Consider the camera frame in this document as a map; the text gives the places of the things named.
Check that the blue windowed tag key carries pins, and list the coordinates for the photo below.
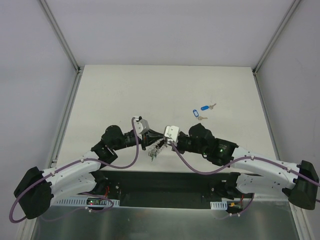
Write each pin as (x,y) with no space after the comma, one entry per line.
(197,115)

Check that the white cable duct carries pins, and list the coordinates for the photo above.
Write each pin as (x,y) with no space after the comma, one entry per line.
(83,201)
(219,205)

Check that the black fob key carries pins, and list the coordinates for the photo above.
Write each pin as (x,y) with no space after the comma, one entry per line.
(161,143)

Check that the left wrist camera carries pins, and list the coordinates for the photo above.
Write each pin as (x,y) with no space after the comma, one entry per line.
(141,125)

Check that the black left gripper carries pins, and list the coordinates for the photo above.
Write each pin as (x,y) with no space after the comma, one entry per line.
(144,139)

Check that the left white cable duct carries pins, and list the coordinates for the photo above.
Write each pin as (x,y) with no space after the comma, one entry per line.
(83,201)

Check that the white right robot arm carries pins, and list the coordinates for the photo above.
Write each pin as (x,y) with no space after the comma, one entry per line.
(299,182)

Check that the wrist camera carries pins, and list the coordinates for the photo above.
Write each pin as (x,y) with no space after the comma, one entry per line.
(141,125)
(171,131)

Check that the right aluminium frame post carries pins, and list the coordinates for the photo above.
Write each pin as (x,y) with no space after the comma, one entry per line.
(276,35)

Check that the solid blue tag key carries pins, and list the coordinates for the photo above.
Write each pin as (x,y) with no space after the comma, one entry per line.
(208,107)

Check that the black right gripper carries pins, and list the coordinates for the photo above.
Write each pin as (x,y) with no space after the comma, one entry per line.
(173,143)

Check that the left aluminium frame post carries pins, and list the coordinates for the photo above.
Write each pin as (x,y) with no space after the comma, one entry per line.
(59,34)

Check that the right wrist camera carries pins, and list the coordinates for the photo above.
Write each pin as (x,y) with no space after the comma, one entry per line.
(171,131)

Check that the right white cable duct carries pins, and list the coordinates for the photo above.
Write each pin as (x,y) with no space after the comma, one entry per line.
(219,205)

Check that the left aluminium table rail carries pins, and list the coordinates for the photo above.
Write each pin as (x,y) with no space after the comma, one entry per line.
(26,228)

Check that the aluminium frame post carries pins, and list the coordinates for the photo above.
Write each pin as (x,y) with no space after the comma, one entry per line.
(276,35)
(59,34)

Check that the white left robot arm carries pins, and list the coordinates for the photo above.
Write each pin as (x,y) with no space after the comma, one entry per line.
(39,189)

